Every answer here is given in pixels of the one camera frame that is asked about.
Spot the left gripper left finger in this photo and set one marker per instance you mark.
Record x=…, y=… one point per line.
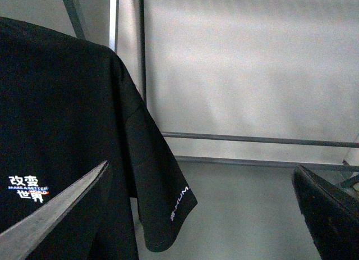
x=65, y=227

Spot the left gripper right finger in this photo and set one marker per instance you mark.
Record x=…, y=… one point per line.
x=330, y=212

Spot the black t-shirt with logo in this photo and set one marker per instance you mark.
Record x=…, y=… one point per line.
x=68, y=105

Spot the grey metal rack frame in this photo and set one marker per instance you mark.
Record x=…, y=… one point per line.
x=240, y=81

